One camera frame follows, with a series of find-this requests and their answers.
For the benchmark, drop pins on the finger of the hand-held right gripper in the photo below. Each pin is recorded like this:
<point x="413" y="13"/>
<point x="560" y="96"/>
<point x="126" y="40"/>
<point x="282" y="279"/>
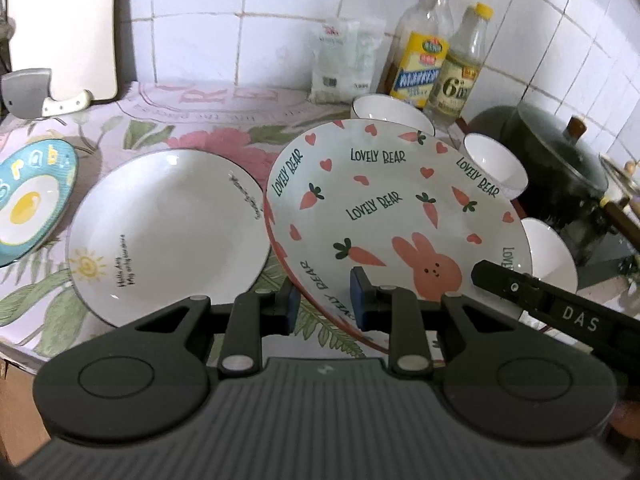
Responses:
<point x="550" y="305"/>

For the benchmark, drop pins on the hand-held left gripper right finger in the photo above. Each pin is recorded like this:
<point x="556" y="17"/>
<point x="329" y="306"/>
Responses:
<point x="358" y="291"/>

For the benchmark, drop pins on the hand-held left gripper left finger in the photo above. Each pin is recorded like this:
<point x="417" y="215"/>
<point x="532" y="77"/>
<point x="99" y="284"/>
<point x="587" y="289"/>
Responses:
<point x="293" y="306"/>

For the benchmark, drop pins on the white bowl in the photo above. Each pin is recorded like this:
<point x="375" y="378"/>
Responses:
<point x="385" y="107"/>
<point x="550" y="255"/>
<point x="492" y="155"/>

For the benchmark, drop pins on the rabbit and carrot print plate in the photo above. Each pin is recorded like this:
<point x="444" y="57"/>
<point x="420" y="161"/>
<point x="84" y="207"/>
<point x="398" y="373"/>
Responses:
<point x="400" y="200"/>

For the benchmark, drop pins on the blue fried egg print plate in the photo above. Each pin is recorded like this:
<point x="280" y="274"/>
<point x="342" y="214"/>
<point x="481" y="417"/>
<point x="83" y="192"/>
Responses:
<point x="30" y="205"/>

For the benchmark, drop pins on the black stove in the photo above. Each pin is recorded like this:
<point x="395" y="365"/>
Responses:
<point x="607" y="265"/>

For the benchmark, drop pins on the black cooking pot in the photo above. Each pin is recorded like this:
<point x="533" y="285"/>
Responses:
<point x="545" y="180"/>

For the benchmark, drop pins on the white plate with sun drawing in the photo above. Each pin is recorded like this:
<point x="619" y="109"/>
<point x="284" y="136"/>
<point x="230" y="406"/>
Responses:
<point x="165" y="230"/>

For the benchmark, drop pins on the glass pot lid wooden knob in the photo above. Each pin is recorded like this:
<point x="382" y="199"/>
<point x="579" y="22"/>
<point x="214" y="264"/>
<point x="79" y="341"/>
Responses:
<point x="565" y="155"/>

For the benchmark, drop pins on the floral tablecloth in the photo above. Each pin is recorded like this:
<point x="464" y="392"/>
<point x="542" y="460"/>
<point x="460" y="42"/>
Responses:
<point x="200" y="125"/>

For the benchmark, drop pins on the white salt bag red logo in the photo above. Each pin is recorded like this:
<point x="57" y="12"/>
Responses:
<point x="330" y="70"/>

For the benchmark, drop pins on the clear vinegar bottle yellow cap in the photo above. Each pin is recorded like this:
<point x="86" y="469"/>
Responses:
<point x="457" y="87"/>

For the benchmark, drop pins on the oil bottle with yellow label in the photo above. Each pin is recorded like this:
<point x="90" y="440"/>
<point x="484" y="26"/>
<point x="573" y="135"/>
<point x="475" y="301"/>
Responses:
<point x="420" y="72"/>

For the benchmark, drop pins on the white salt bag green print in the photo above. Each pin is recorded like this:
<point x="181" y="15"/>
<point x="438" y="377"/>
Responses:
<point x="367" y="55"/>

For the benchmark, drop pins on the brown wooden cabinet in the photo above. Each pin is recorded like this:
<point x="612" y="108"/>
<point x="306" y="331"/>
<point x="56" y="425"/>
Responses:
<point x="12" y="367"/>

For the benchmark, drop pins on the white cutting board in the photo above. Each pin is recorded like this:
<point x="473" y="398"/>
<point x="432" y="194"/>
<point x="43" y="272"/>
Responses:
<point x="70" y="25"/>

